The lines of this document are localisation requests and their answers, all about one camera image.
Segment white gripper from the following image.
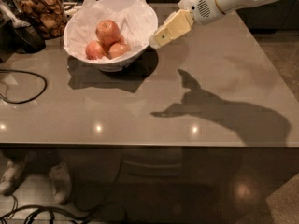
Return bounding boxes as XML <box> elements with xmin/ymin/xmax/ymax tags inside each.
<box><xmin>149</xmin><ymin>0</ymin><xmax>224</xmax><ymax>49</ymax></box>

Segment red apple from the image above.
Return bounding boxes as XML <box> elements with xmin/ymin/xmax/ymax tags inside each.
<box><xmin>109</xmin><ymin>42</ymin><xmax>131</xmax><ymax>59</ymax></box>
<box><xmin>85</xmin><ymin>40</ymin><xmax>107</xmax><ymax>60</ymax></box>
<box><xmin>95</xmin><ymin>20</ymin><xmax>121</xmax><ymax>47</ymax></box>

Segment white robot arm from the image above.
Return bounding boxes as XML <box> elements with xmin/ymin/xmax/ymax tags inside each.
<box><xmin>149</xmin><ymin>0</ymin><xmax>280</xmax><ymax>49</ymax></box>

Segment white bowl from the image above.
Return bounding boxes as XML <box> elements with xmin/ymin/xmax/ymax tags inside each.
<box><xmin>63</xmin><ymin>0</ymin><xmax>159</xmax><ymax>73</ymax></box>

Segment white paper liner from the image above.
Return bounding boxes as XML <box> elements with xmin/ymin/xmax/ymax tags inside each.
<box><xmin>64</xmin><ymin>0</ymin><xmax>157</xmax><ymax>63</ymax></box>

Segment glass jar of dried chips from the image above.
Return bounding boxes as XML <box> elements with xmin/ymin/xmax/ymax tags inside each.
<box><xmin>13</xmin><ymin>0</ymin><xmax>67</xmax><ymax>39</ymax></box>

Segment black round appliance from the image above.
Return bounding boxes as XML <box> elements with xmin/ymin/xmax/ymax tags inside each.
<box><xmin>0</xmin><ymin>0</ymin><xmax>47</xmax><ymax>54</ymax></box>

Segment right white shoe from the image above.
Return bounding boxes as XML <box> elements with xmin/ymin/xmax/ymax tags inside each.
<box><xmin>49</xmin><ymin>162</ymin><xmax>72</xmax><ymax>204</ymax></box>

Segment white shoe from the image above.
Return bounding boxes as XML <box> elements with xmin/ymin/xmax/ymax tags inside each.
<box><xmin>0</xmin><ymin>153</ymin><xmax>31</xmax><ymax>195</ymax></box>
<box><xmin>49</xmin><ymin>162</ymin><xmax>72</xmax><ymax>204</ymax></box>

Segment left white shoe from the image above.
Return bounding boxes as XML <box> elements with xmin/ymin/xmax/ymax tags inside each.
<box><xmin>0</xmin><ymin>153</ymin><xmax>31</xmax><ymax>195</ymax></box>

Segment black cable on table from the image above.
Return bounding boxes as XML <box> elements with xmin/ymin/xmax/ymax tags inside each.
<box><xmin>0</xmin><ymin>68</ymin><xmax>48</xmax><ymax>105</ymax></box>

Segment cables on floor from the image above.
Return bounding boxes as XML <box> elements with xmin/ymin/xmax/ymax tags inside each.
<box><xmin>0</xmin><ymin>159</ymin><xmax>129</xmax><ymax>224</ymax></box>

